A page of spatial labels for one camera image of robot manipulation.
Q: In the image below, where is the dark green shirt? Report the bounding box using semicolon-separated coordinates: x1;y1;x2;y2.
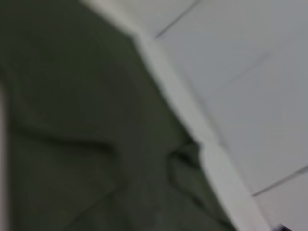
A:
0;0;238;231

